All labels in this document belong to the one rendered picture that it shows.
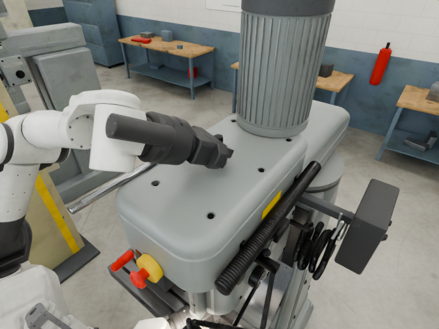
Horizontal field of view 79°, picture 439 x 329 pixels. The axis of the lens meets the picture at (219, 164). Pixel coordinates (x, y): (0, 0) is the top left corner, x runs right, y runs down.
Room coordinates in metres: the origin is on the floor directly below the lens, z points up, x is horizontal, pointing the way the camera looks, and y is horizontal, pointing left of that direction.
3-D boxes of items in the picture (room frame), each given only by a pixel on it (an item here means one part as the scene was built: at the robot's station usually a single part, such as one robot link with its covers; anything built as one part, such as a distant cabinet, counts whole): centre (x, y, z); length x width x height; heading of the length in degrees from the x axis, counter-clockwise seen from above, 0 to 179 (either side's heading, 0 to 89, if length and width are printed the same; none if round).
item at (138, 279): (0.28, 0.15, 1.76); 0.04 x 0.03 x 0.04; 53
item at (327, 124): (0.88, -0.30, 1.66); 0.80 x 0.23 x 0.20; 143
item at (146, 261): (0.30, 0.14, 1.76); 0.06 x 0.02 x 0.06; 53
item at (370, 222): (0.52, -0.45, 1.62); 0.20 x 0.09 x 0.21; 143
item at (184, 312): (0.43, 0.08, 1.24); 0.13 x 0.12 x 0.10; 33
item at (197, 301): (0.39, 0.07, 1.45); 0.04 x 0.04 x 0.21; 53
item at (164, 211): (0.49, -0.01, 1.81); 0.47 x 0.26 x 0.16; 143
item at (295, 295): (0.97, -0.37, 0.78); 0.50 x 0.46 x 1.56; 143
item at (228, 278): (0.42, -0.14, 1.79); 0.45 x 0.04 x 0.04; 143
